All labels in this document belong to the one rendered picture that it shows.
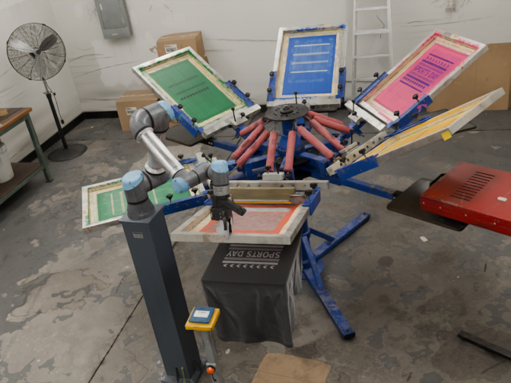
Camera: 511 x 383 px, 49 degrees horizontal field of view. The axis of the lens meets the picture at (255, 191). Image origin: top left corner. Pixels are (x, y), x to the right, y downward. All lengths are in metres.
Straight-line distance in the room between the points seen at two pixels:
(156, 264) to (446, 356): 1.85
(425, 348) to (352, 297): 0.66
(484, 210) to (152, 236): 1.71
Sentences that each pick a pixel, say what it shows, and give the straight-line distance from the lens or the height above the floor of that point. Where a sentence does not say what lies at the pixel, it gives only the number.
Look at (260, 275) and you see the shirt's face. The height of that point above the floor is 0.95.
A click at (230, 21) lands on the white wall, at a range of 7.20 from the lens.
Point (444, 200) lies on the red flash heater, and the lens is 3.05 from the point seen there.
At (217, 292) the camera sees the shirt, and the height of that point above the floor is 0.87.
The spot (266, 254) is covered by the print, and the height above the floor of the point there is 0.95.
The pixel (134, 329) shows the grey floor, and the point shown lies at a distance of 4.21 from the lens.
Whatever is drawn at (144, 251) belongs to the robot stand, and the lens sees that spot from 3.12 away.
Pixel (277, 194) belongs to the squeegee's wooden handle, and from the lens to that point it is 3.09.
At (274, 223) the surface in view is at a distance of 2.82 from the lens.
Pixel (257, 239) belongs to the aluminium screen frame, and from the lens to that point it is 2.54.
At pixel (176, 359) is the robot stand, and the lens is 3.62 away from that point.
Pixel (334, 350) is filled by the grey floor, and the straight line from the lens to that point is 3.74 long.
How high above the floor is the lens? 2.67
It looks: 29 degrees down
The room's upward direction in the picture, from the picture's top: 9 degrees counter-clockwise
